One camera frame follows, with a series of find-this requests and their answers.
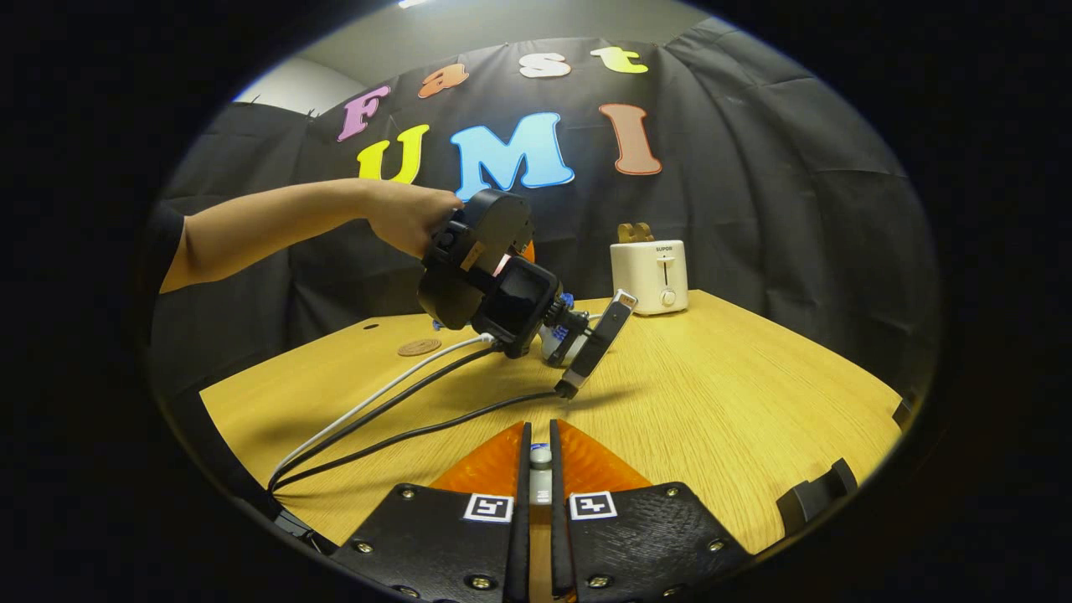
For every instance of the black shirt sleeve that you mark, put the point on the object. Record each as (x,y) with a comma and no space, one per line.
(163,247)

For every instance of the cream toaster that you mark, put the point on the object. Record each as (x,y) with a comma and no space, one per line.
(649,276)

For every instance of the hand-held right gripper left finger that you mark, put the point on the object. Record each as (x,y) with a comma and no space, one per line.
(435,544)

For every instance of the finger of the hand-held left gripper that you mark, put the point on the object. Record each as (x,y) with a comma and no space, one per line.
(528,250)

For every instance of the brown toast slice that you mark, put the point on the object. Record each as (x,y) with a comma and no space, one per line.
(626,234)
(645,232)

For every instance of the white blue-flowered teacup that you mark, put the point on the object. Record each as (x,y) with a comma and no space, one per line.
(557,347)

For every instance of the round brown coaster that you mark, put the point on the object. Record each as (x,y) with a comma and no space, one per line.
(419,347)

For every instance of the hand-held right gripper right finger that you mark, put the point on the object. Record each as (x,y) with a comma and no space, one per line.
(645,544)

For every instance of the black table edge clamp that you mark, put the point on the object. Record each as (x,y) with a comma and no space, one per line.
(904,410)
(808,498)

